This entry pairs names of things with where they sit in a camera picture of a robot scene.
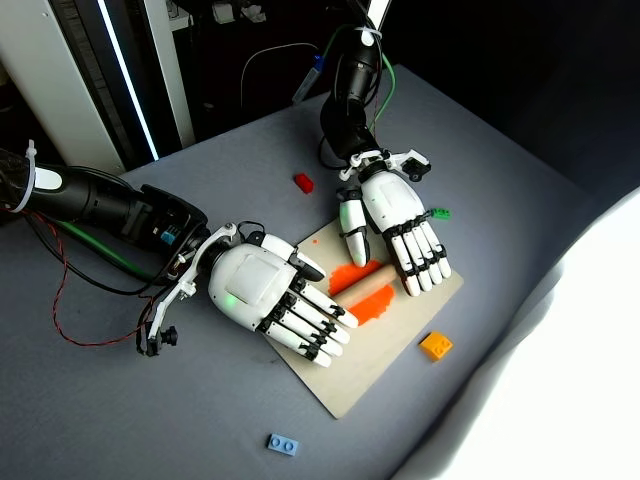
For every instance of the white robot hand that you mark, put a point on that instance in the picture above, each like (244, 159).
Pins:
(250, 280)
(392, 200)

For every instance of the wooden rolling pin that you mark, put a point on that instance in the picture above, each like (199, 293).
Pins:
(365, 286)

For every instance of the green toy brick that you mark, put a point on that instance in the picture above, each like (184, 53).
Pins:
(442, 213)

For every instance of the red toy brick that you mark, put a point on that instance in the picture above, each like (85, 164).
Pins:
(303, 183)

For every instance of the orange play dough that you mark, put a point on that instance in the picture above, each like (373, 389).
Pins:
(372, 307)

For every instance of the yellow toy brick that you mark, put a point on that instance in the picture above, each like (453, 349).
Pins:
(436, 346)

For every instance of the light wooden board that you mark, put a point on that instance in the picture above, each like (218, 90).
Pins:
(380, 360)

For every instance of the grey table cloth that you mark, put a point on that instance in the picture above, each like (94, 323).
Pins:
(150, 400)

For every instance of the blue toy brick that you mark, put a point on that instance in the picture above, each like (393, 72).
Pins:
(283, 444)

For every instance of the white backdrop sheet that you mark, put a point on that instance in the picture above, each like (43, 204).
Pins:
(575, 375)

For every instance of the white cabinet with light strip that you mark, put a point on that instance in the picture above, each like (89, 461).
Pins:
(35, 60)

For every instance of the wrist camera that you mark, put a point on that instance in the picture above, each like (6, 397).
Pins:
(162, 340)
(415, 167)

